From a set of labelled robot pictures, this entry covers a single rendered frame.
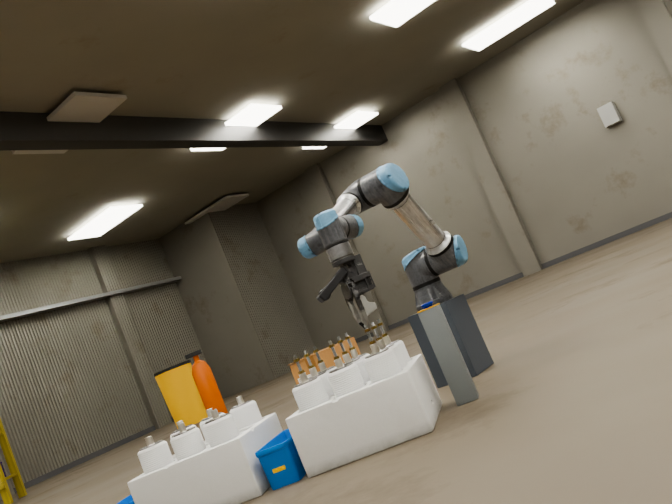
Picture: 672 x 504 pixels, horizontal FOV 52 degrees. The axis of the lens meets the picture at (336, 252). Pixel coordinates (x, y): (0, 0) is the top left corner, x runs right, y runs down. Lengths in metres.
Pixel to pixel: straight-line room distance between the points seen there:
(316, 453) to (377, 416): 0.21
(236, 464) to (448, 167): 9.89
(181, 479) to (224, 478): 0.14
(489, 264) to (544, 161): 1.88
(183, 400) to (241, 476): 6.26
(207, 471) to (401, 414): 0.61
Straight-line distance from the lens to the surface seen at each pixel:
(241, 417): 2.39
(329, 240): 2.02
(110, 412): 12.11
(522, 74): 11.30
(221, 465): 2.16
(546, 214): 11.17
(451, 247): 2.64
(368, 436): 2.01
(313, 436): 2.04
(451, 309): 2.67
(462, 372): 2.18
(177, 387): 8.37
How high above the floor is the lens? 0.36
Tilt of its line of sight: 6 degrees up
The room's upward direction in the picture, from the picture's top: 23 degrees counter-clockwise
